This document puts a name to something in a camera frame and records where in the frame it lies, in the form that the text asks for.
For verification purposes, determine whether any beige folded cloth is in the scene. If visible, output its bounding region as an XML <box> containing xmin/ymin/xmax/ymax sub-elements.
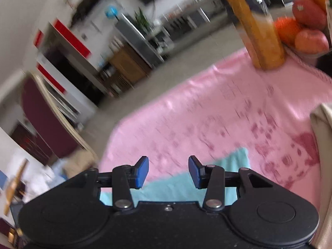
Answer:
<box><xmin>310</xmin><ymin>103</ymin><xmax>332</xmax><ymax>249</ymax></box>

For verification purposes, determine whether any grey television console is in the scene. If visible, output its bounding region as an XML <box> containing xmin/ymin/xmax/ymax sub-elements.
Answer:
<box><xmin>145</xmin><ymin>0</ymin><xmax>231</xmax><ymax>52</ymax></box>

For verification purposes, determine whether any beige garment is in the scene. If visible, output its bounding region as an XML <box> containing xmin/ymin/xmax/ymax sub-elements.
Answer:
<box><xmin>63</xmin><ymin>149</ymin><xmax>99</xmax><ymax>177</ymax></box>

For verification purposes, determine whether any red apple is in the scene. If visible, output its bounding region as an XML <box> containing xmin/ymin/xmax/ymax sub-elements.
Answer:
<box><xmin>292</xmin><ymin>0</ymin><xmax>328</xmax><ymax>31</ymax></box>
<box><xmin>294</xmin><ymin>29</ymin><xmax>330</xmax><ymax>54</ymax></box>

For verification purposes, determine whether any orange juice bottle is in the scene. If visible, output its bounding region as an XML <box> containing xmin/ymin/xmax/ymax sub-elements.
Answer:
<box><xmin>206</xmin><ymin>0</ymin><xmax>286</xmax><ymax>70</ymax></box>

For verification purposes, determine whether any pink printed blanket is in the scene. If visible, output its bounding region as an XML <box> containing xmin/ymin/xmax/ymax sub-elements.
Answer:
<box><xmin>99</xmin><ymin>48</ymin><xmax>332</xmax><ymax>210</ymax></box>

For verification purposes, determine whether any red door banner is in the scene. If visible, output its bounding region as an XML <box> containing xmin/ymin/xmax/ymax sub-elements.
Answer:
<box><xmin>50</xmin><ymin>19</ymin><xmax>91</xmax><ymax>57</ymax></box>
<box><xmin>36</xmin><ymin>63</ymin><xmax>65</xmax><ymax>94</ymax></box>

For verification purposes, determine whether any wooden table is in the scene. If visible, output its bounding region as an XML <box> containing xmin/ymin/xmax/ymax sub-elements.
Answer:
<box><xmin>4</xmin><ymin>158</ymin><xmax>29</xmax><ymax>216</ymax></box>

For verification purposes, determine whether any light grey shirt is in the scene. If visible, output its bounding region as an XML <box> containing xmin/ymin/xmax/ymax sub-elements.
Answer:
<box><xmin>26</xmin><ymin>161</ymin><xmax>63</xmax><ymax>200</ymax></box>

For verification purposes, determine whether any orange fruit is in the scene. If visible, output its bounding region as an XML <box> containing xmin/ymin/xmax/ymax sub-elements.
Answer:
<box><xmin>273</xmin><ymin>17</ymin><xmax>302</xmax><ymax>45</ymax></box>

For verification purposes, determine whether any wooden cabinet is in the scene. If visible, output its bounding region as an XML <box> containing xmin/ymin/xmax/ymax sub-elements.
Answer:
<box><xmin>100</xmin><ymin>41</ymin><xmax>152</xmax><ymax>96</ymax></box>

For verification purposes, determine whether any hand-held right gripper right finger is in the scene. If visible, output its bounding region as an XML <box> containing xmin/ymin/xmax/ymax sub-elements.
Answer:
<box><xmin>188</xmin><ymin>155</ymin><xmax>273</xmax><ymax>212</ymax></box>

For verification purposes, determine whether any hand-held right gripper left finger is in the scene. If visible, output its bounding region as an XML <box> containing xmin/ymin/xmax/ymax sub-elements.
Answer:
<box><xmin>65</xmin><ymin>156</ymin><xmax>149</xmax><ymax>212</ymax></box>

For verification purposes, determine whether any pale blue knit garment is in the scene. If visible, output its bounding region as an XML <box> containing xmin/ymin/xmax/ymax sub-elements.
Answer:
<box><xmin>50</xmin><ymin>161</ymin><xmax>68</xmax><ymax>180</ymax></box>

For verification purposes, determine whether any teal t-shirt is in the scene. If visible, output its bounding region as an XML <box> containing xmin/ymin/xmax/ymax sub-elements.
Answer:
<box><xmin>100</xmin><ymin>147</ymin><xmax>251</xmax><ymax>206</ymax></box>

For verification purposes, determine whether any potted green plant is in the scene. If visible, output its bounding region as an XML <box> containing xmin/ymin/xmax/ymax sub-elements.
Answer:
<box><xmin>133</xmin><ymin>7</ymin><xmax>154</xmax><ymax>33</ymax></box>

